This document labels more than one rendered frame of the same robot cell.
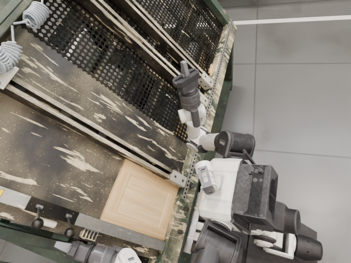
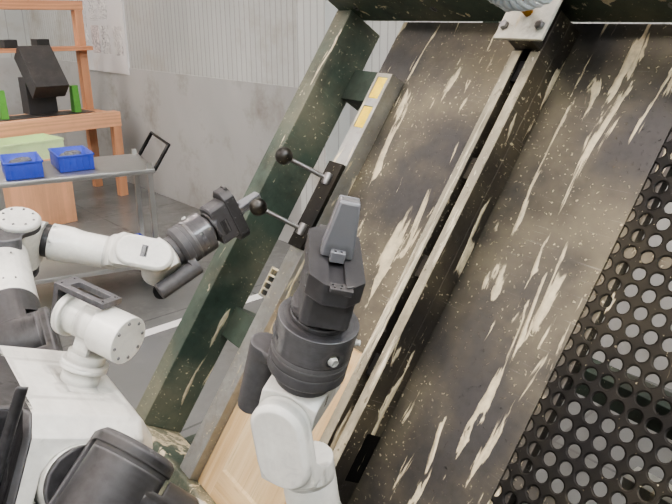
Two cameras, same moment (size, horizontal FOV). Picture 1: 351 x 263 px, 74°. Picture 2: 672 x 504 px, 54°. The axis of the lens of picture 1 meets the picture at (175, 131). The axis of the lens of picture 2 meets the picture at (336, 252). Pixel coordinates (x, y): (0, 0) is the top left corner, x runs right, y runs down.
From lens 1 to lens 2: 1.21 m
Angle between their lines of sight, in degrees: 83
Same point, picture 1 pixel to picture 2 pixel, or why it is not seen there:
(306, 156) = not seen: outside the picture
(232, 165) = (52, 407)
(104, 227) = (267, 306)
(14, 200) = (347, 145)
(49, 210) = (318, 196)
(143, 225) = (241, 419)
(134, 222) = not seen: hidden behind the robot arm
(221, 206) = (29, 354)
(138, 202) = not seen: hidden behind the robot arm
